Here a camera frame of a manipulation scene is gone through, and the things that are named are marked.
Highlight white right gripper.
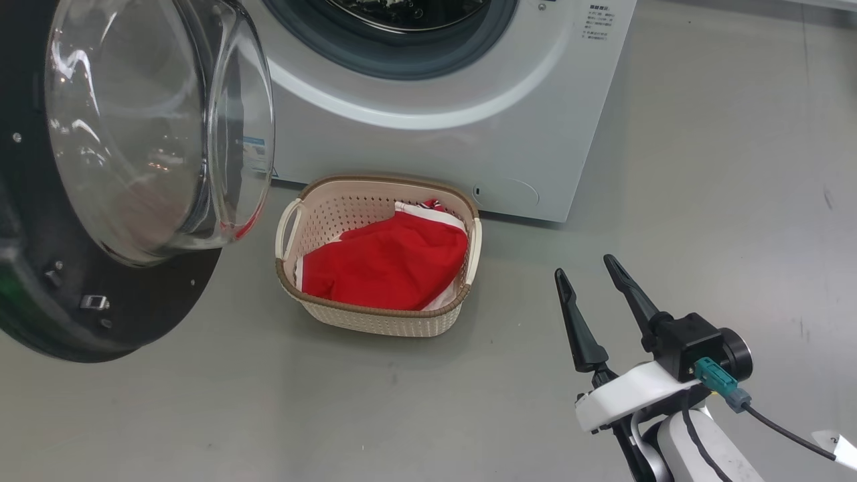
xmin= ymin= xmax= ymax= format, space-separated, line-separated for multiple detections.
xmin=554 ymin=254 xmax=708 ymax=434

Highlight red white patterned jersey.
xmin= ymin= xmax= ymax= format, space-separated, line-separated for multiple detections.
xmin=295 ymin=197 xmax=467 ymax=313

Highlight black glass washing machine door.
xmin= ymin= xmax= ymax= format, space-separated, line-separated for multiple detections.
xmin=0 ymin=0 xmax=277 ymax=364

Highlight white front-load washing machine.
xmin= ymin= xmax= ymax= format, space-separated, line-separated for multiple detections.
xmin=238 ymin=0 xmax=638 ymax=224

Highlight cream perforated laundry basket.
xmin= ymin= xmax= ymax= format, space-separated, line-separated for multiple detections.
xmin=274 ymin=175 xmax=483 ymax=338

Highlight blue energy label sticker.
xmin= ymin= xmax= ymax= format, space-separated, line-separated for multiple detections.
xmin=241 ymin=136 xmax=277 ymax=179

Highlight teal connector right camera cable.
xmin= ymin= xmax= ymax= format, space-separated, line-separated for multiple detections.
xmin=693 ymin=356 xmax=839 ymax=463

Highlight white cable tag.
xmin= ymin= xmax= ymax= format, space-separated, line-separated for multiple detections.
xmin=812 ymin=428 xmax=857 ymax=473

